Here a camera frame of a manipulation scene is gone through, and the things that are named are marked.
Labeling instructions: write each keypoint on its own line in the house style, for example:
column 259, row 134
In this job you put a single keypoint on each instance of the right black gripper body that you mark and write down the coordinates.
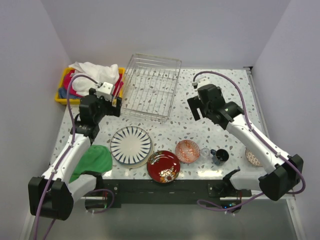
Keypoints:
column 195, row 103

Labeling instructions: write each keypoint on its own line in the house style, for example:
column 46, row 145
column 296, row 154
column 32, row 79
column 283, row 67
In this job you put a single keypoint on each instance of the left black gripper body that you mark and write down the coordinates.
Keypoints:
column 105, row 107

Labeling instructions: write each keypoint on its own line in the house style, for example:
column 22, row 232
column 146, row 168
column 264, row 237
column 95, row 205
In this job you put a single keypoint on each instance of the small clear glass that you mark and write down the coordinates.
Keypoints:
column 205, row 152

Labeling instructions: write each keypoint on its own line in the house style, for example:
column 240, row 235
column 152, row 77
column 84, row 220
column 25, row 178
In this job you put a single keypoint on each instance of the wire dish rack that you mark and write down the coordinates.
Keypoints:
column 150, row 84

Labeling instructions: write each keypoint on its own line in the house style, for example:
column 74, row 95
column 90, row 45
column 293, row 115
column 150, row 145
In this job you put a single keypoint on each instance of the dark blue mug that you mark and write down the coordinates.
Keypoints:
column 220, row 156

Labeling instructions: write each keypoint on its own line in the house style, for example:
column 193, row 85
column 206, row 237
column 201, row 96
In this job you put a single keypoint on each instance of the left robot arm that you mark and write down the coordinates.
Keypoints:
column 53, row 194

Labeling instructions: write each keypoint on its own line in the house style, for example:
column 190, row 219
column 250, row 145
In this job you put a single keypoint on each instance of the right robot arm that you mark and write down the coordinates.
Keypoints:
column 282, row 171

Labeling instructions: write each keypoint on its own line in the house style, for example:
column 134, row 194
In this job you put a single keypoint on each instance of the red patterned small dish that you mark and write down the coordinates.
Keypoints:
column 252, row 158

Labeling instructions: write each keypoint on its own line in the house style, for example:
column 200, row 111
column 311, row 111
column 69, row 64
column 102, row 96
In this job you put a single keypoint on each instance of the white towel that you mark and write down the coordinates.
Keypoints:
column 99, row 73

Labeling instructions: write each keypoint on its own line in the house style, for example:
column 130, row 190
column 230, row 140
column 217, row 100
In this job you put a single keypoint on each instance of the yellow plastic bin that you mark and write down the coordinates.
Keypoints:
column 77, row 101

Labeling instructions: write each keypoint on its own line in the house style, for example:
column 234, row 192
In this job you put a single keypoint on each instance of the blue checked cloth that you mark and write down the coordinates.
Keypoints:
column 62, row 93

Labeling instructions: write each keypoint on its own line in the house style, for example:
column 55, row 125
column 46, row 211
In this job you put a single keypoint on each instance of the pink cloth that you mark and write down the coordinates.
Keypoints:
column 71, row 87

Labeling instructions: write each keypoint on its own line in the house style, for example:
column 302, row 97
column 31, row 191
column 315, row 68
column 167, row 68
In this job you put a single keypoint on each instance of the blue striped white plate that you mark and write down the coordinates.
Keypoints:
column 128, row 135

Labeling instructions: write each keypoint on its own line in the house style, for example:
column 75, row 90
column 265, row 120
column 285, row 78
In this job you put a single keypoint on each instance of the green cloth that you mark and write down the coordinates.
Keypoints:
column 96, row 159

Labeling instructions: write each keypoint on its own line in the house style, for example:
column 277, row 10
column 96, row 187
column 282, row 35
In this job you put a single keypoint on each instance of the orange patterned bowl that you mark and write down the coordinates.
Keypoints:
column 187, row 151

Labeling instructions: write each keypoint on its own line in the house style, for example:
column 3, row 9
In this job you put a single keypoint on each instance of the red floral plate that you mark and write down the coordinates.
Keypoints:
column 163, row 166

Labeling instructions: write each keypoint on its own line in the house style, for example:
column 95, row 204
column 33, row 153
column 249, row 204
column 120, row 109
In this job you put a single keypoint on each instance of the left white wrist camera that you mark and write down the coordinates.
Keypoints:
column 106, row 91

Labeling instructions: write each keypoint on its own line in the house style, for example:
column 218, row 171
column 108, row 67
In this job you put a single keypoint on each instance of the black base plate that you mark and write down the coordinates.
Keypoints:
column 177, row 192

